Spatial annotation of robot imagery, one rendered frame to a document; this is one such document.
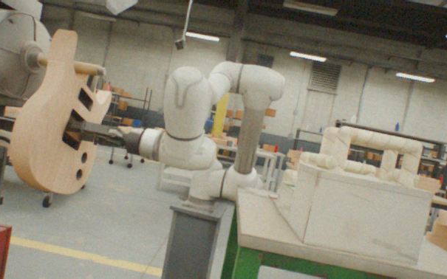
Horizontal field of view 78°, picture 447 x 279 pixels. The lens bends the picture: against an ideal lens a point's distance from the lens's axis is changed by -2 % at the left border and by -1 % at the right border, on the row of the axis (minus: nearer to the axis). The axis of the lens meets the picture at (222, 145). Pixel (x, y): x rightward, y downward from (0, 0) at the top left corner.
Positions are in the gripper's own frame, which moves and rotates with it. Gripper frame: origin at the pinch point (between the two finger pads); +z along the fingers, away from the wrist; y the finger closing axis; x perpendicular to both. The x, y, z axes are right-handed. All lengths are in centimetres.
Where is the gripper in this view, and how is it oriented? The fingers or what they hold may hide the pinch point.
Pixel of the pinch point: (76, 131)
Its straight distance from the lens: 91.6
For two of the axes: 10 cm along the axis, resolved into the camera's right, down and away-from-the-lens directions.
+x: 1.8, -9.3, 3.1
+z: -9.8, -1.8, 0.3
